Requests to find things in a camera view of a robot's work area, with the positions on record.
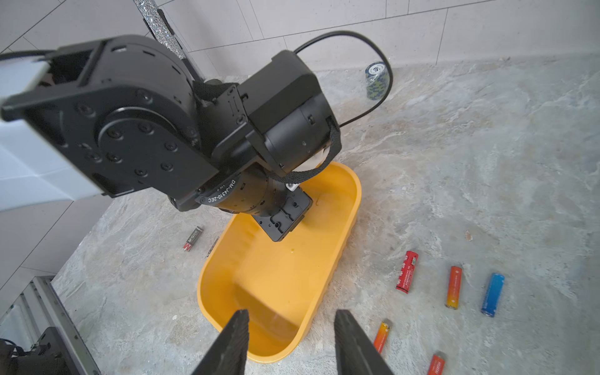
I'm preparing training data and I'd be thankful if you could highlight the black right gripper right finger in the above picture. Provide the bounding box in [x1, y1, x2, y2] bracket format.
[334, 309, 393, 375]

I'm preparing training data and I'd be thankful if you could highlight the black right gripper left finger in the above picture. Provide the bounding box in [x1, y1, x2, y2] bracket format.
[192, 309, 249, 375]

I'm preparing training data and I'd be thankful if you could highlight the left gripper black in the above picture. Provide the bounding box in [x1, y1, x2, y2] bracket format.
[252, 187, 313, 242]

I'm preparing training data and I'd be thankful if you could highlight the red battery with yellow text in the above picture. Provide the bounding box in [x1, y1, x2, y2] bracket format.
[396, 251, 419, 294]

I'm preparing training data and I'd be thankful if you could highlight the black red silver battery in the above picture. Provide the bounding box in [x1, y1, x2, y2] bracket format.
[183, 227, 203, 252]

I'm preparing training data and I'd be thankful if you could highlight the blue battery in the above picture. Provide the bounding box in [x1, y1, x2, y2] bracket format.
[481, 273, 505, 317]

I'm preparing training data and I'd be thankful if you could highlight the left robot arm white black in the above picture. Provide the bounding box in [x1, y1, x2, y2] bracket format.
[1, 35, 362, 373]

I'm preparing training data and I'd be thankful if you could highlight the yellow plastic storage tray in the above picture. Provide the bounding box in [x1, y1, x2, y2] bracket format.
[197, 162, 363, 363]

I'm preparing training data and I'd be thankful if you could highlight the small metal can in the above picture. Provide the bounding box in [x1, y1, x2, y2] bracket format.
[365, 62, 390, 101]

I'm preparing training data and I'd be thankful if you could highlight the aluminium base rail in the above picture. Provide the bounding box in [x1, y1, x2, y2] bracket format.
[1, 277, 101, 374]

